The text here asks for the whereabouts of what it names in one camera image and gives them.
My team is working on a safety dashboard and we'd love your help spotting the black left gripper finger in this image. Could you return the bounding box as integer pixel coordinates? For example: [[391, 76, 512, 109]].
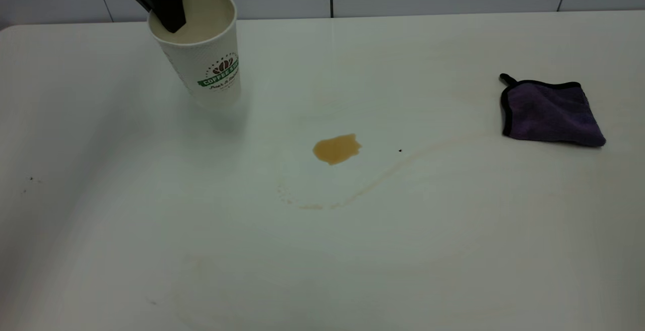
[[113, 0, 187, 34]]

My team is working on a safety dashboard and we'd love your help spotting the purple cloth with black trim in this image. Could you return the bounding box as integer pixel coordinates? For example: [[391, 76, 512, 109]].
[[499, 73, 606, 148]]

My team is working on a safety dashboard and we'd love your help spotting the white paper coffee cup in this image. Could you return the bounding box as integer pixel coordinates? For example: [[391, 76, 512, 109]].
[[148, 0, 241, 109]]

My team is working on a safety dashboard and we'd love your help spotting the brown liquid spill puddle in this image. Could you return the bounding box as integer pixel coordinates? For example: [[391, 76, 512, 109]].
[[312, 134, 362, 166]]

